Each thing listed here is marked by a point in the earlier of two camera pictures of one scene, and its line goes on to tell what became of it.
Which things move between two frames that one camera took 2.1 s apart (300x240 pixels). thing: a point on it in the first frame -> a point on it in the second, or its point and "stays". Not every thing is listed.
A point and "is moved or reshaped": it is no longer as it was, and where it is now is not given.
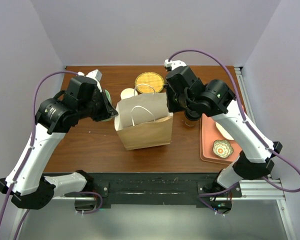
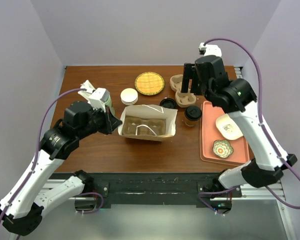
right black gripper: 172,107 -> 189,72
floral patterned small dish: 222,148 stays
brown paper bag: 144,122 is moved or reshaped
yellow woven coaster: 149,82 stays
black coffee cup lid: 192,115 stays
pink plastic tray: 209,134 stays
